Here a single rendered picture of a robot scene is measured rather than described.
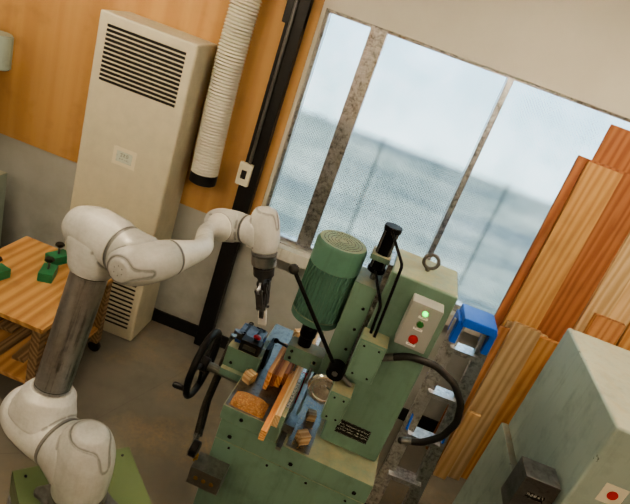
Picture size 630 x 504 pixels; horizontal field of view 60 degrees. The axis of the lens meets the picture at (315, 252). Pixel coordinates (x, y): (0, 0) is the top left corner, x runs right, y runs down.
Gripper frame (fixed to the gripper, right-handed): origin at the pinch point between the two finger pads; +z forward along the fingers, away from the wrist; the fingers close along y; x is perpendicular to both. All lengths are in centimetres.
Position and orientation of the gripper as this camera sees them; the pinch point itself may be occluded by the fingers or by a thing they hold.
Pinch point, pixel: (262, 316)
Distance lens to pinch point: 203.4
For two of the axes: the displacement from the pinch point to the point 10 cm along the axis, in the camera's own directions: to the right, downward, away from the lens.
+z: -0.7, 9.3, 3.7
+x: -9.7, -1.5, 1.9
